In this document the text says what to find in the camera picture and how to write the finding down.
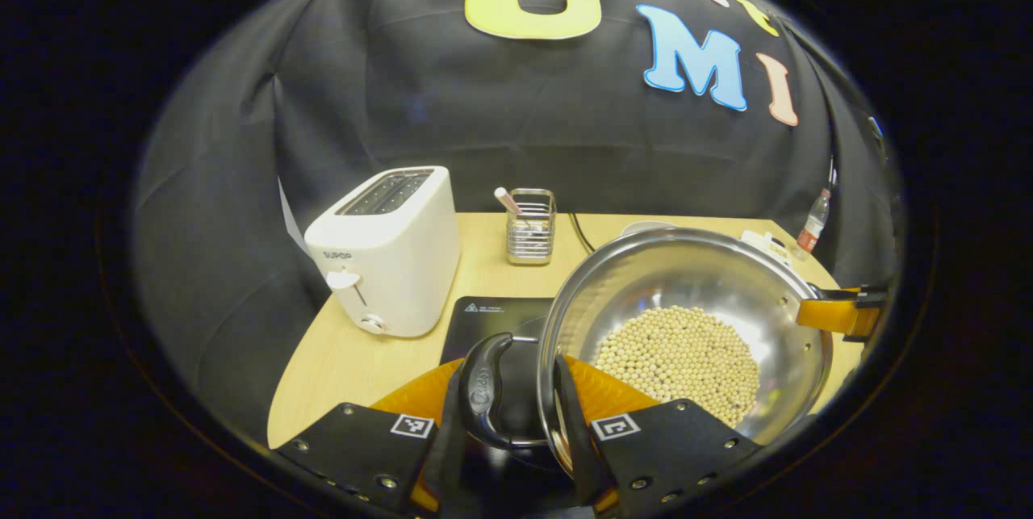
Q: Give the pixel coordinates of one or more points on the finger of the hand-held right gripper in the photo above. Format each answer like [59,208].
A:
[827,316]

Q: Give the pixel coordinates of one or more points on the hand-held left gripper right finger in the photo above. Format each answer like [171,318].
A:
[577,454]

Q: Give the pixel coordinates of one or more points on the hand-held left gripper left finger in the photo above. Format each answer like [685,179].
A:
[355,446]

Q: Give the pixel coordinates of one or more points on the black induction cooktop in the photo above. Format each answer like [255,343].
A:
[492,321]

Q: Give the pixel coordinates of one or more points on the stainless steel pot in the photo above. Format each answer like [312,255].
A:
[670,273]

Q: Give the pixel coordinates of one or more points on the soybeans in pot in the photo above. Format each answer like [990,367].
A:
[678,362]

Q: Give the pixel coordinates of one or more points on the clear plastic water bottle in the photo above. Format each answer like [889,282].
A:
[813,224]

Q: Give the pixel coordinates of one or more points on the white divided dish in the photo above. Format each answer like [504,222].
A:
[767,244]

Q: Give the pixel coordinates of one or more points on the white toaster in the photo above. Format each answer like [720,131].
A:
[387,261]

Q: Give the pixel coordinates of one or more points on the round white plate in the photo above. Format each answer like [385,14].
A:
[641,226]

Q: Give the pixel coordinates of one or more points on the pink stick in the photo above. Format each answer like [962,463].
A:
[507,198]

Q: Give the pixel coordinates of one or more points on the black backdrop cloth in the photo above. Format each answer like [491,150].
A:
[363,99]

